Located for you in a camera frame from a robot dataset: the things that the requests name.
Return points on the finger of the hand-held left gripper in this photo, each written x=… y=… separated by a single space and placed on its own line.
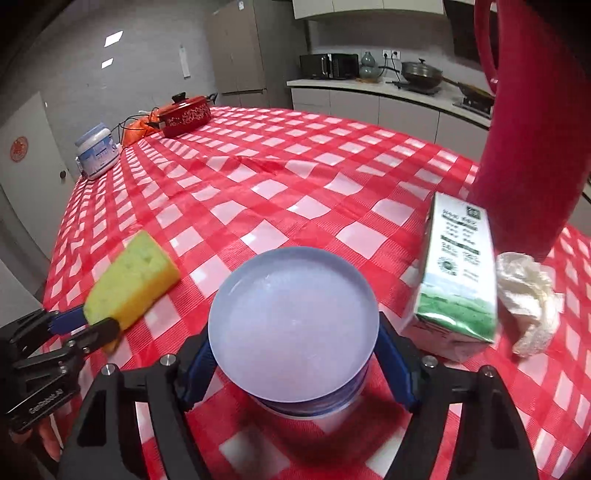
x=69 y=321
x=99 y=332

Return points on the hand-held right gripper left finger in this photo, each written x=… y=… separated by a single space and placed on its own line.
x=198 y=374

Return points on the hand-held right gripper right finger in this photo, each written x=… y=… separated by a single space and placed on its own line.
x=395 y=364

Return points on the yellow sponge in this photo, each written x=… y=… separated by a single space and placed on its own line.
x=134 y=277

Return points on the blue round tub with lid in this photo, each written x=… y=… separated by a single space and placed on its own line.
x=295 y=323

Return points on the person's left hand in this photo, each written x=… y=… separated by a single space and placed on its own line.
x=50 y=438

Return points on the green and white milk carton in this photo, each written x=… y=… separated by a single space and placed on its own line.
x=457 y=277

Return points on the grey door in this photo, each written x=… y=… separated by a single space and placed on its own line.
x=37 y=194

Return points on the crumpled white tissue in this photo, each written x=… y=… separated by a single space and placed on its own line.
x=526 y=300

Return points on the white and blue appliance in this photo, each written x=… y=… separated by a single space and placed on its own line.
x=97 y=152

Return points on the red round door sticker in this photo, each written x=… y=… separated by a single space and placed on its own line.
x=18 y=148

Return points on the orange bag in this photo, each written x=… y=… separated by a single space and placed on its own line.
x=136 y=131

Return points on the red checked tablecloth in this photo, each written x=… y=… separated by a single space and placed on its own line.
x=277 y=184

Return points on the red patterned pot with lid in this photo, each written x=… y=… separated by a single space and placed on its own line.
x=184 y=115

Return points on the white kitchen counter cabinets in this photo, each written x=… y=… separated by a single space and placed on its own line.
x=369 y=106

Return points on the small square ceiling light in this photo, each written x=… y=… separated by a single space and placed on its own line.
x=107 y=63

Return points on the red thermos flask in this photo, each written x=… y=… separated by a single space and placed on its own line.
x=531 y=138

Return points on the black gas stove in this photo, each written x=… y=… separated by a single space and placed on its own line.
x=471 y=106

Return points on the large square ceiling light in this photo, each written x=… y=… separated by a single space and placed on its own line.
x=114 y=39

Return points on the dark wok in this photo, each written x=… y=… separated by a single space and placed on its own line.
x=475 y=90

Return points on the steel pot with lid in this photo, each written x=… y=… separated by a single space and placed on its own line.
x=420 y=74

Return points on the grey-green gourd vase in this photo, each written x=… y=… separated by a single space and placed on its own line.
x=369 y=69

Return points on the black microwave oven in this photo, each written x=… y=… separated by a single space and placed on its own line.
x=328 y=67

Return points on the grey refrigerator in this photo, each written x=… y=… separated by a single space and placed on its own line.
x=249 y=55

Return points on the black range hood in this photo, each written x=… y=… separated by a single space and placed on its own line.
x=461 y=32

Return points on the white paper strip on wall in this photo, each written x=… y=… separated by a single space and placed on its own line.
x=183 y=60

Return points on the white double wall socket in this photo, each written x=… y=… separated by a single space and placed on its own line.
x=391 y=53

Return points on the white wall cabinets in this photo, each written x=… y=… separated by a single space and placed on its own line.
x=369 y=5

